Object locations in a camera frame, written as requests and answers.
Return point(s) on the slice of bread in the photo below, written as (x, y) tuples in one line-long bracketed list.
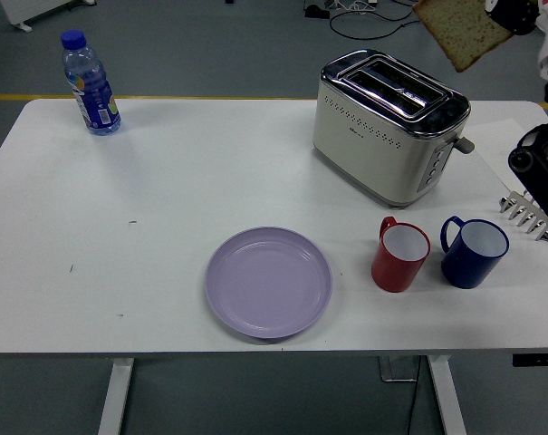
[(464, 31)]

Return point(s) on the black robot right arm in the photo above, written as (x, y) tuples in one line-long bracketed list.
[(538, 172)]

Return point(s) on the grey metal foot plate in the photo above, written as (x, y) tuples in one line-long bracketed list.
[(396, 369)]

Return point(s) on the purple plastic plate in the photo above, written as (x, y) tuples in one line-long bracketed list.
[(268, 283)]

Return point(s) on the white sheet of paper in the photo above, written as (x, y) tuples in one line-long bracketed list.
[(491, 145)]

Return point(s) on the silver metal toast rack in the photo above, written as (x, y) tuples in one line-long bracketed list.
[(516, 204)]

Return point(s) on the cream and chrome toaster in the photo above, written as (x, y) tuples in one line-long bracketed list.
[(368, 154)]

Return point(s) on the blue mug white inside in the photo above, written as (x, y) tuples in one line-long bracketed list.
[(464, 272)]

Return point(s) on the red mug white inside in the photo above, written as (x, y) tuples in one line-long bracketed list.
[(391, 272)]

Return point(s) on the black table control panel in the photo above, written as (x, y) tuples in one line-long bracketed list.
[(536, 360)]

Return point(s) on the white table leg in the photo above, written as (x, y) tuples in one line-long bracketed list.
[(445, 399), (115, 399)]

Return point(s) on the clear water bottle blue cap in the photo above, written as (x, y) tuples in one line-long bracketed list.
[(92, 90)]

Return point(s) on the white floor heater panel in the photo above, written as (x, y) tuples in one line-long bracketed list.
[(24, 9)]

